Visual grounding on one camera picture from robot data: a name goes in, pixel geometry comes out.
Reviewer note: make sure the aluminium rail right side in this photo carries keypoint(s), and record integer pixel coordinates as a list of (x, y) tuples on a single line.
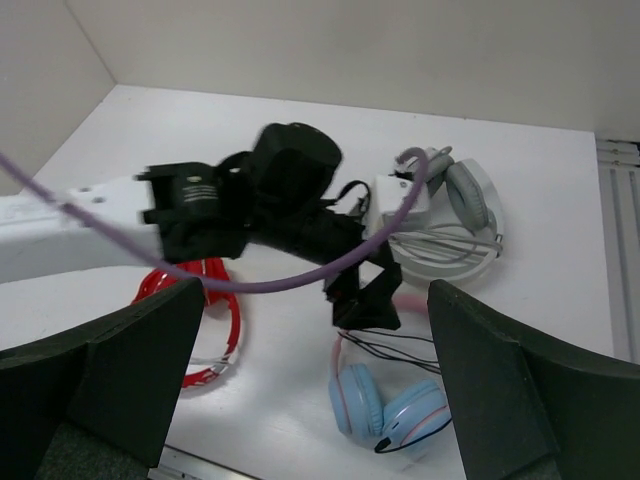
[(618, 164)]

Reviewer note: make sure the white grey headphones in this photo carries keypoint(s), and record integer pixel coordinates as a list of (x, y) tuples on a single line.
[(464, 230)]

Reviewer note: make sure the red headphones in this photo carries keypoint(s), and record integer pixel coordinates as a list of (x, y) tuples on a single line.
[(219, 337)]

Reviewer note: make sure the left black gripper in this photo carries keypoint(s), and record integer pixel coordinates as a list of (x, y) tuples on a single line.
[(359, 277)]

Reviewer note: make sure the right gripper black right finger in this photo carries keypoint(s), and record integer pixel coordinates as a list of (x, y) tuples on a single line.
[(527, 405)]

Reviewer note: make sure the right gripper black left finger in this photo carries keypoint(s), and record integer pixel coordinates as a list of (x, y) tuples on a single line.
[(96, 401)]

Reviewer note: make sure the pink blue cat-ear headphones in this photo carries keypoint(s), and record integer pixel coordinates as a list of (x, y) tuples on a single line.
[(402, 423)]

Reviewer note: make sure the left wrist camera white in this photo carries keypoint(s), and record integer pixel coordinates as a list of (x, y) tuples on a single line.
[(388, 194)]

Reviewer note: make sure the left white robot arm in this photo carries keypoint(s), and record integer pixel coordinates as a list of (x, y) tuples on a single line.
[(271, 195)]

